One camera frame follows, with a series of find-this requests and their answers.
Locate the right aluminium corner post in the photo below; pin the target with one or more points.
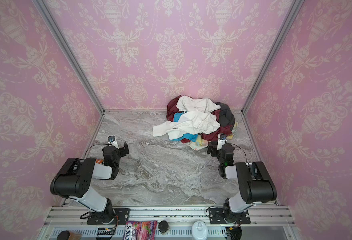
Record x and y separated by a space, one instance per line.
280 37

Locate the aluminium corner post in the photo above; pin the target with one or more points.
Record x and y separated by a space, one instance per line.
280 37
58 35

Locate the white cloth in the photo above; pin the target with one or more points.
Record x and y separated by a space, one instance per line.
197 118

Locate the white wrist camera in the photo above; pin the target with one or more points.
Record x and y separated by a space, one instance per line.
222 138
112 141

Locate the left aluminium corner post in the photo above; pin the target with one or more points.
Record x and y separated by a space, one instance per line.
58 35

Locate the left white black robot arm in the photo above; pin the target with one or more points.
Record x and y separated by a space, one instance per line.
73 181

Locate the maroon cloth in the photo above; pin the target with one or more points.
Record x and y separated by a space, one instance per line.
171 110

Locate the black electronics board with wires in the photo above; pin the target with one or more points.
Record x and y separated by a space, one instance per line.
105 233

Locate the pink candy bag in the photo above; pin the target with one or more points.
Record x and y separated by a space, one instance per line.
140 230

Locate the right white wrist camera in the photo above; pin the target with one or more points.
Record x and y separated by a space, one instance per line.
222 138

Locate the black round connector with cables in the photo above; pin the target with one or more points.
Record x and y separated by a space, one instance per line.
234 233

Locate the aluminium frame rail front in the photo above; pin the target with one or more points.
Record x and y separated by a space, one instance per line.
268 222

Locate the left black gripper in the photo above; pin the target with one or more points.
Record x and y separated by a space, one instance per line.
122 153

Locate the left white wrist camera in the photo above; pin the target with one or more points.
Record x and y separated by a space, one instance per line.
112 141

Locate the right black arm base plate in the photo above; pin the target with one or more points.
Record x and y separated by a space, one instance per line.
216 215

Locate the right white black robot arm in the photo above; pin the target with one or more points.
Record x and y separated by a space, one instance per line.
254 182

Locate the brown jar black lid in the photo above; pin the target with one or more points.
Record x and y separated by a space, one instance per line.
69 235

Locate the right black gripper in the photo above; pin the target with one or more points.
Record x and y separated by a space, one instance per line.
213 150

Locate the small black round cap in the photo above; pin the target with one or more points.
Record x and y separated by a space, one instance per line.
163 227

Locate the dark grey cloth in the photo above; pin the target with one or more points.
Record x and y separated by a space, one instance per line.
226 117

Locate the teal blue cloth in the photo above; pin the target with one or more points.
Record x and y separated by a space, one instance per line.
186 136

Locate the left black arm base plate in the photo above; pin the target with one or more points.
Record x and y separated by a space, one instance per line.
116 217

